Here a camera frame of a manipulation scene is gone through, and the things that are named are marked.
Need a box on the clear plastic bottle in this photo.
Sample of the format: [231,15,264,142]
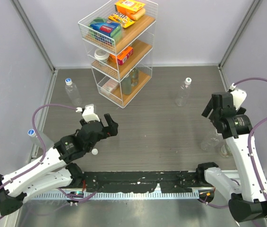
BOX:
[65,82,82,106]
[175,80,191,107]
[200,129,223,151]

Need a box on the blue and white bottle cap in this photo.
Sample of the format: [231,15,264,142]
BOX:
[65,78,73,86]

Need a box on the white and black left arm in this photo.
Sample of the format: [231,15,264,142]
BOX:
[0,113,119,216]

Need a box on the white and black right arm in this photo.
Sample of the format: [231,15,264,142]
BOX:
[195,89,267,222]

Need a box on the green glass bottle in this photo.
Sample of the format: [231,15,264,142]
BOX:
[220,143,232,157]

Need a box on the clear bottle with blue cap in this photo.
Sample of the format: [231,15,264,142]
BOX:
[27,129,55,152]

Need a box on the white box, bottom shelf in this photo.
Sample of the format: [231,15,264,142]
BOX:
[100,79,119,95]

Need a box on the glass jar, bottom shelf front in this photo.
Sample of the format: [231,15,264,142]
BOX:
[121,74,131,95]

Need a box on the glass jar, shelf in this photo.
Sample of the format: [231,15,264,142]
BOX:
[121,74,131,95]
[129,68,139,87]

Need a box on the glass jar, bottom shelf back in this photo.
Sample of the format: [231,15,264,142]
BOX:
[129,68,139,87]

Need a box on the orange box, middle shelf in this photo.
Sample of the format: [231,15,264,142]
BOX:
[109,46,133,65]

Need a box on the white lidded paper cup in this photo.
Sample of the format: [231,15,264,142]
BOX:
[94,48,110,64]

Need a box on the green and blue box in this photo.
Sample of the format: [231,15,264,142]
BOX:
[88,17,122,45]

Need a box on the yellow candy bag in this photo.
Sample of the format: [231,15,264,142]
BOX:
[108,11,135,28]

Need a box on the yellow sponge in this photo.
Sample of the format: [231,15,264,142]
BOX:
[129,8,146,21]

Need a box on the orange snack box, top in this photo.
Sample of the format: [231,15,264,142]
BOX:
[115,0,146,14]

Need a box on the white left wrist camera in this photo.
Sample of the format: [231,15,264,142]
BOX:
[76,104,100,123]

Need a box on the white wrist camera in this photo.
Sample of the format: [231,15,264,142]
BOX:
[228,83,247,111]
[76,104,100,123]

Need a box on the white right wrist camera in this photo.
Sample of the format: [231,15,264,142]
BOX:
[228,83,247,111]

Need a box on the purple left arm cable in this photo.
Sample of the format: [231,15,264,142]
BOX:
[0,104,96,223]

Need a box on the white wire shelf rack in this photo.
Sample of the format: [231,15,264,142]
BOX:
[78,0,158,108]

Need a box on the white slotted cable duct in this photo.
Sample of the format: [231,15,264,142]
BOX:
[33,190,199,201]

